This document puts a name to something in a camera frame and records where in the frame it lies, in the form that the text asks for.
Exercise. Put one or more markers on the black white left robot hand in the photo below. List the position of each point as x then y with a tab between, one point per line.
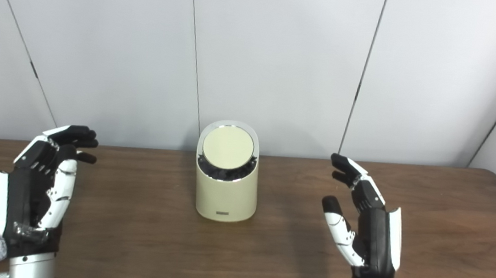
20	198

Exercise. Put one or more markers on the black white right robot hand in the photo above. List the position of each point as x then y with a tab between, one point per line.
375	240

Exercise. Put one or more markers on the cream-colored bin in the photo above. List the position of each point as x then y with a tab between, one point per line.
225	199

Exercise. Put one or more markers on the round cream bin lid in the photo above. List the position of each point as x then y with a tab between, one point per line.
228	147

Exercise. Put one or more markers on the black bin liner bag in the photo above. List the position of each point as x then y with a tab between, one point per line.
226	174

